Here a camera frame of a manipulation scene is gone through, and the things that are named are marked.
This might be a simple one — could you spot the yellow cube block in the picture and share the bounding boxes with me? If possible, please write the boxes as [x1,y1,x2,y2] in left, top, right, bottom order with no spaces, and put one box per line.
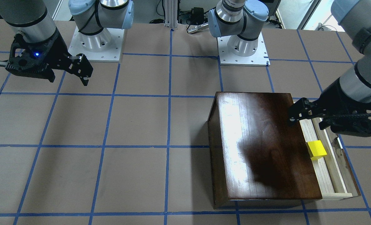
[306,140,327,161]

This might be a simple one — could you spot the wooden drawer with white handle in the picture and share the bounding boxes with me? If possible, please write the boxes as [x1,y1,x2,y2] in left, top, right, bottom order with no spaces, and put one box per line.
[299,118,361,200]

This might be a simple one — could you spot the dark wooden drawer box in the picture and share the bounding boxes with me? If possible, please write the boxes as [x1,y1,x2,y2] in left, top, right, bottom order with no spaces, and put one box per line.
[207,92,323,209]

